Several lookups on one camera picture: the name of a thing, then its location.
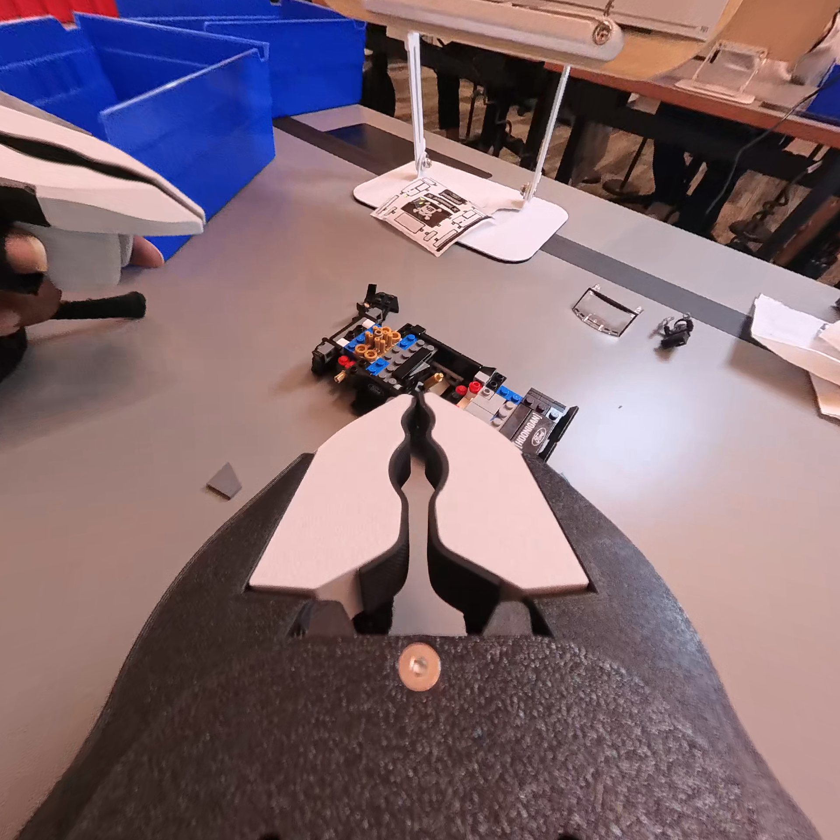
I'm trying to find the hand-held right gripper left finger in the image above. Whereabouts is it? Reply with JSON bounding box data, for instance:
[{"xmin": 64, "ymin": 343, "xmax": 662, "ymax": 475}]
[{"xmin": 248, "ymin": 392, "xmax": 418, "ymax": 621}]

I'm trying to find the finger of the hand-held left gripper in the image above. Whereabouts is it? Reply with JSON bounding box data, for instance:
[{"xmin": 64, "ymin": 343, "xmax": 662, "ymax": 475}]
[
  {"xmin": 0, "ymin": 91, "xmax": 201, "ymax": 212},
  {"xmin": 0, "ymin": 141, "xmax": 207, "ymax": 236}
]

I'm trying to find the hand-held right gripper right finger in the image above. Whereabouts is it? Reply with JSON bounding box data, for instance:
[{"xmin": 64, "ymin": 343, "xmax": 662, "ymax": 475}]
[{"xmin": 417, "ymin": 391, "xmax": 591, "ymax": 624}]

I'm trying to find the black toy brick car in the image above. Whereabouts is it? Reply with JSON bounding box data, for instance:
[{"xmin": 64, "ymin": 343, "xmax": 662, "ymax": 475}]
[{"xmin": 311, "ymin": 318, "xmax": 580, "ymax": 462}]

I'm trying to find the black wheel arch brick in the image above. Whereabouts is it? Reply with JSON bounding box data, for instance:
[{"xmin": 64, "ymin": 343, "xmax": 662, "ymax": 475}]
[{"xmin": 358, "ymin": 283, "xmax": 400, "ymax": 324}]

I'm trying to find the white instruction booklet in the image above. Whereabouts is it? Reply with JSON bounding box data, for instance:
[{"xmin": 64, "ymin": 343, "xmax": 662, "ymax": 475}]
[{"xmin": 600, "ymin": 0, "xmax": 731, "ymax": 43}]

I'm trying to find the person's left hand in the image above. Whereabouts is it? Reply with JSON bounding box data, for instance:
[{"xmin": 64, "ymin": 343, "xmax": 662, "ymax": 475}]
[{"xmin": 0, "ymin": 233, "xmax": 166, "ymax": 339}]

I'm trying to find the blue plastic bin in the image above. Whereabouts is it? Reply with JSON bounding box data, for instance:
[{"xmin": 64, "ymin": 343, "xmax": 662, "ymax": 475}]
[
  {"xmin": 0, "ymin": 16, "xmax": 120, "ymax": 135},
  {"xmin": 73, "ymin": 12, "xmax": 277, "ymax": 260},
  {"xmin": 117, "ymin": 0, "xmax": 367, "ymax": 119}
]

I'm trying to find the grey wedge brick tile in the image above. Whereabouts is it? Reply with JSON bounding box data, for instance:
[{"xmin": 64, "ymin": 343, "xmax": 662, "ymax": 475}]
[{"xmin": 205, "ymin": 461, "xmax": 244, "ymax": 501}]

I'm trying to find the red plastic bin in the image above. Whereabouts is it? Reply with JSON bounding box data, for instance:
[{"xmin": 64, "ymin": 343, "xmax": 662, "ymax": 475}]
[{"xmin": 46, "ymin": 0, "xmax": 122, "ymax": 24}]

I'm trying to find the clear toy windshield piece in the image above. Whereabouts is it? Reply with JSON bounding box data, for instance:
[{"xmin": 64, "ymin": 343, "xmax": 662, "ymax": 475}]
[{"xmin": 571, "ymin": 284, "xmax": 644, "ymax": 340}]

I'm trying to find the small black grey brick piece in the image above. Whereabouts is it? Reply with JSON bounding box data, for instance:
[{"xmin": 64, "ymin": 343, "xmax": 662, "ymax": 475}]
[{"xmin": 651, "ymin": 313, "xmax": 697, "ymax": 350}]

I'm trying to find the white book stand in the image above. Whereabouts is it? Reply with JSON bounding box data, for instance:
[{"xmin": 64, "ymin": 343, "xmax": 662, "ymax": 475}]
[{"xmin": 325, "ymin": 0, "xmax": 749, "ymax": 265}]

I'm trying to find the white sticker sheet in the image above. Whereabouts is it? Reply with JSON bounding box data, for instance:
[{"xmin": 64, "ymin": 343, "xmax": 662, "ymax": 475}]
[{"xmin": 369, "ymin": 185, "xmax": 495, "ymax": 258}]

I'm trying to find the white paper bag pile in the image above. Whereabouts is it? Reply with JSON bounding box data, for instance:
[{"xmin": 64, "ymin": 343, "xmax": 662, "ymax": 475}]
[{"xmin": 749, "ymin": 293, "xmax": 840, "ymax": 419}]

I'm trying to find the wooden table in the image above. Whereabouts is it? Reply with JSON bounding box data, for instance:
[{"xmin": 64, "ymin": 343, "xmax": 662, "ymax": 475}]
[{"xmin": 545, "ymin": 39, "xmax": 840, "ymax": 277}]

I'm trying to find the clear acrylic stand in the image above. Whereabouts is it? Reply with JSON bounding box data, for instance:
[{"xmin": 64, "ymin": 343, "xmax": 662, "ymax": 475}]
[{"xmin": 675, "ymin": 39, "xmax": 767, "ymax": 105}]

